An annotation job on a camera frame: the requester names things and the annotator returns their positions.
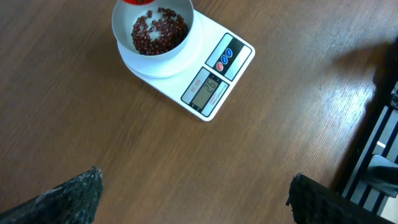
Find red beans in bowl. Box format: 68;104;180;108
131;7;190;56

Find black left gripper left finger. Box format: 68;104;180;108
1;167;104;224

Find white plastic bowl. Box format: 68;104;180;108
111;0;198;60

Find black metal frame rack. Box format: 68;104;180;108
335;37;398;215

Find orange measuring scoop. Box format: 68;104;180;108
123;0;155;6

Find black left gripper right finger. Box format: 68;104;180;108
286;173;393;224

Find white digital kitchen scale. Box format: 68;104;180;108
118;11;256;121

